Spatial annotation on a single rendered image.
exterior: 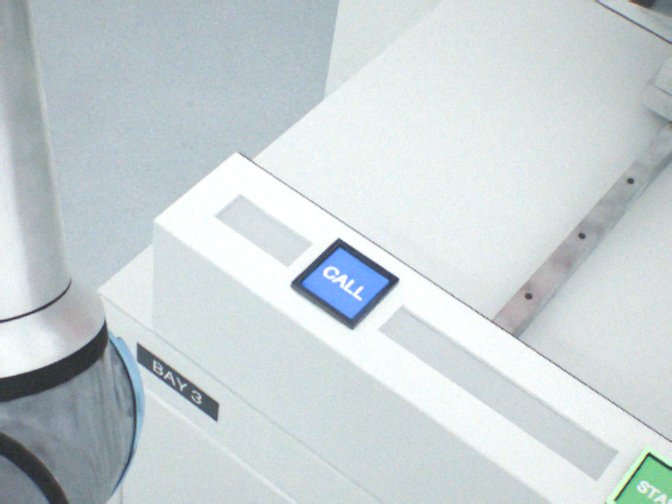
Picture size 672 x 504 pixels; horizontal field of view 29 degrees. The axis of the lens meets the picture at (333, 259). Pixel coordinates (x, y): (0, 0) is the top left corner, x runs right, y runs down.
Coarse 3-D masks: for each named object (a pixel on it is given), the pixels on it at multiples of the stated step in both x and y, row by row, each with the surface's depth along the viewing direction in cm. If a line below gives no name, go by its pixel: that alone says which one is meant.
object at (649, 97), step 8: (656, 72) 123; (648, 80) 122; (648, 88) 122; (656, 88) 122; (648, 96) 123; (656, 96) 122; (664, 96) 122; (648, 104) 124; (656, 104) 123; (664, 104) 122; (664, 112) 123
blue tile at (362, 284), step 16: (336, 256) 94; (352, 256) 94; (320, 272) 93; (336, 272) 93; (352, 272) 93; (368, 272) 93; (320, 288) 92; (336, 288) 92; (352, 288) 92; (368, 288) 92; (336, 304) 91; (352, 304) 91
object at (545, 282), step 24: (648, 144) 121; (648, 168) 119; (624, 192) 117; (600, 216) 115; (576, 240) 113; (600, 240) 116; (552, 264) 111; (576, 264) 113; (528, 288) 109; (552, 288) 110; (504, 312) 107; (528, 312) 107
